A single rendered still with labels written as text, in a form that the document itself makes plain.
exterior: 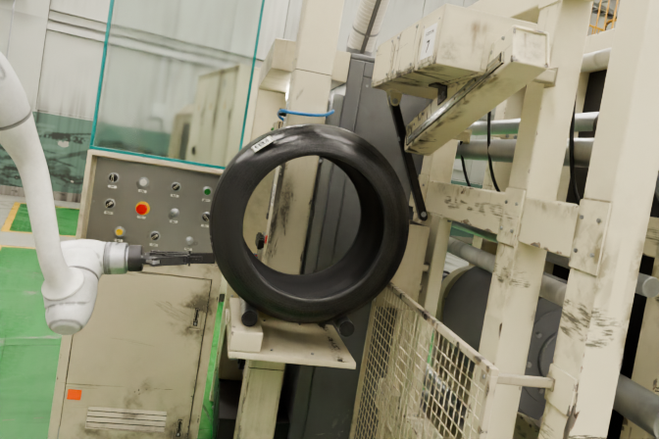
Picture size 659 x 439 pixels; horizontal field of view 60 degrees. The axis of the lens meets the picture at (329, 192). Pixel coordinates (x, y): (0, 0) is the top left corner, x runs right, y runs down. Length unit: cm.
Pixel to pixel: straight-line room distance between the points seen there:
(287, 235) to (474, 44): 91
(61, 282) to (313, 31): 110
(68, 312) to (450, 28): 115
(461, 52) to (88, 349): 171
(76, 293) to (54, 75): 910
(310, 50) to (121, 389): 145
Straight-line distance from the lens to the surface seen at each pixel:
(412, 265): 201
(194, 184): 227
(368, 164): 159
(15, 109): 141
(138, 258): 167
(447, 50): 143
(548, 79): 153
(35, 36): 1053
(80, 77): 1056
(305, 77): 196
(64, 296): 156
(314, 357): 171
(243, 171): 155
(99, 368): 241
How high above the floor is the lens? 137
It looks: 3 degrees down
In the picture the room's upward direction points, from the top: 9 degrees clockwise
